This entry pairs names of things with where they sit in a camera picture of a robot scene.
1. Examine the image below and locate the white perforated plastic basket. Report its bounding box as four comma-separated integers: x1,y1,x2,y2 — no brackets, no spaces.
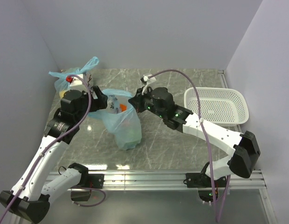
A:
184,87,249,127

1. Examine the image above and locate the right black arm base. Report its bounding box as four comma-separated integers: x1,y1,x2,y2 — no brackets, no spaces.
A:
183,162,213,204

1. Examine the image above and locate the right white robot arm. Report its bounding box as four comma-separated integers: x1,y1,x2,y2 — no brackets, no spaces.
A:
128,87,261,186

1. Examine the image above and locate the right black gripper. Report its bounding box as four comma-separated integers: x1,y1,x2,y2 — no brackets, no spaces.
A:
129,86,166,119

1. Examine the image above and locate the aluminium rail frame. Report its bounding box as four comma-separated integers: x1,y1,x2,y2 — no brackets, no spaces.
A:
9,70,279,224

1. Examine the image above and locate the yellow fruit in left bag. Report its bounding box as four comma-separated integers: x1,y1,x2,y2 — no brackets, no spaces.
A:
59,91,66,98

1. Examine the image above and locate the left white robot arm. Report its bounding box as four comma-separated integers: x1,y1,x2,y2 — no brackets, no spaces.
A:
0,86,108,224

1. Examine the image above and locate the blue plastic bag with print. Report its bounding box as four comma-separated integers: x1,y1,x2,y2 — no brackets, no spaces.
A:
88,89,142,150

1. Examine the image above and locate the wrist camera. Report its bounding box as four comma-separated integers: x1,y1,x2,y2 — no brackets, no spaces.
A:
140,74,156,95
66,76,86,91

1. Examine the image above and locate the knotted blue bag left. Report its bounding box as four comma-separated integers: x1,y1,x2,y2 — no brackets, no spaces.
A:
49,56,99,93

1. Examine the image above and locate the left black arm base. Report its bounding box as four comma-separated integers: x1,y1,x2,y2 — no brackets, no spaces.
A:
70,174,106,207

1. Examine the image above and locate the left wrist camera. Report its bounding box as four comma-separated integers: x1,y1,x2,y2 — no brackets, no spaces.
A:
66,76,86,91

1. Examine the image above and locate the orange persimmon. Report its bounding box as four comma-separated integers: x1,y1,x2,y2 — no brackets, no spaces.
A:
120,104,127,112

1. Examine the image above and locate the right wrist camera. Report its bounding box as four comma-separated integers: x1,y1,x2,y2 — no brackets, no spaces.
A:
140,74,156,95

